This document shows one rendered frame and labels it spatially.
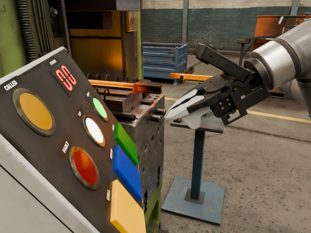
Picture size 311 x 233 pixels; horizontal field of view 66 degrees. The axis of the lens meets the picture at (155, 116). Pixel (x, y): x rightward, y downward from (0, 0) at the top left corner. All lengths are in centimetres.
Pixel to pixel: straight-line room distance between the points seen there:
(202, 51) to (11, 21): 44
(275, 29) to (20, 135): 421
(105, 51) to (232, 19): 745
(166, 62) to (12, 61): 417
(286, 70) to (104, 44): 90
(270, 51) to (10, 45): 56
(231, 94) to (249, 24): 796
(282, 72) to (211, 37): 820
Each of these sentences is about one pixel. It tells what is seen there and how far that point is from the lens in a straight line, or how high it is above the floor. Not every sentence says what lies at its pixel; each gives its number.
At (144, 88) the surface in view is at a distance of 93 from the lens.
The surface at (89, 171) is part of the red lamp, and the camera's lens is 30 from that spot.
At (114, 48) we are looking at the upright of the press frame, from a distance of 122.
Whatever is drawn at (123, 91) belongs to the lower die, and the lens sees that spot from 92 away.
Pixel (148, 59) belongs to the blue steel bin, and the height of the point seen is 45.
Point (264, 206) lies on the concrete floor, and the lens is 199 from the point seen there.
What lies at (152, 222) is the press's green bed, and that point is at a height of 16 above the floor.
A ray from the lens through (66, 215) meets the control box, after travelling 26.
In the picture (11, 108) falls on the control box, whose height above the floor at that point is 118.
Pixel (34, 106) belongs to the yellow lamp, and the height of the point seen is 117.
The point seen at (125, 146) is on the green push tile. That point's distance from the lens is 48.
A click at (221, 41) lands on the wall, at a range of 861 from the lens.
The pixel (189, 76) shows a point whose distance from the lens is 136.
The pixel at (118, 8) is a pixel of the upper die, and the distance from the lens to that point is 82.
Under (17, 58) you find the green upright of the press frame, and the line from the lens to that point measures 68.
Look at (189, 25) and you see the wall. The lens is 890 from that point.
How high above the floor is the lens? 126
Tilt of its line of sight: 23 degrees down
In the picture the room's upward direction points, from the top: straight up
